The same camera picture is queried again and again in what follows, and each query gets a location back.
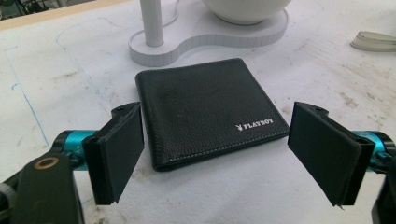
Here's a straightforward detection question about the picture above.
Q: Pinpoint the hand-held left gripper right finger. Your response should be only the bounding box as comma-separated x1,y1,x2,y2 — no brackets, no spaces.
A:
287,101,396,207

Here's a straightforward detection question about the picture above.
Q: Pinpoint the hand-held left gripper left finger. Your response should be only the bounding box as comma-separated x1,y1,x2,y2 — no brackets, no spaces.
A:
50,101,146,206

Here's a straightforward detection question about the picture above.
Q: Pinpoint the black leather wallet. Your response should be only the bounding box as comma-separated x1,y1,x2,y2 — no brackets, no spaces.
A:
134,57,291,173

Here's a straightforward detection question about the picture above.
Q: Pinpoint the beige round lid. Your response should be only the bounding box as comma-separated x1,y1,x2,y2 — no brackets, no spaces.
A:
350,31,396,53

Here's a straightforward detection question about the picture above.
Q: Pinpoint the white stand with pole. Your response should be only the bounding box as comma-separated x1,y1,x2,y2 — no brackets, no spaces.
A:
128,0,290,67

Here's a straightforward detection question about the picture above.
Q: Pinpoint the white bowl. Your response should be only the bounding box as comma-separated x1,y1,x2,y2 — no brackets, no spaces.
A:
202,0,293,26

